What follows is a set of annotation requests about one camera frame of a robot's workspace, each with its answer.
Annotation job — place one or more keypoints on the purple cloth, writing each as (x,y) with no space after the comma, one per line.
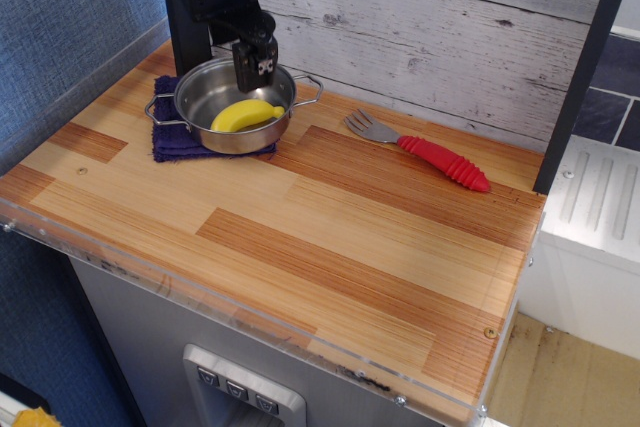
(174,142)

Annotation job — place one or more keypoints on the fork with red handle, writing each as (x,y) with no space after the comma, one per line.
(456,167)

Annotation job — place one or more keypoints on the white ridged appliance top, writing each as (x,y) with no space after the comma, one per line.
(594,200)

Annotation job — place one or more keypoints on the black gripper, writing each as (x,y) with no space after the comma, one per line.
(244,21)

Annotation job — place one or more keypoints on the silver dispenser panel with buttons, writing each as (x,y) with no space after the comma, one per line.
(228,394)

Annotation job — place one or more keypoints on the black right vertical post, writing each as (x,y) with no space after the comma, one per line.
(595,42)

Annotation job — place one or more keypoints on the yellow object at corner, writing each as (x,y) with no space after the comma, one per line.
(35,418)

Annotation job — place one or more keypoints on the black left vertical post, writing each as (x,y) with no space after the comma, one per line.
(190,39)

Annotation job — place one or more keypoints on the stainless steel pot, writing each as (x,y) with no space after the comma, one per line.
(204,114)

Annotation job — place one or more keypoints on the yellow toy banana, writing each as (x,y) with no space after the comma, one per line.
(245,114)

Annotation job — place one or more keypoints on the black vertical post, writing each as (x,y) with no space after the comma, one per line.
(190,39)
(595,42)

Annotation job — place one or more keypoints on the clear acrylic edge guard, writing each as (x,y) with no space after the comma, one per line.
(149,314)

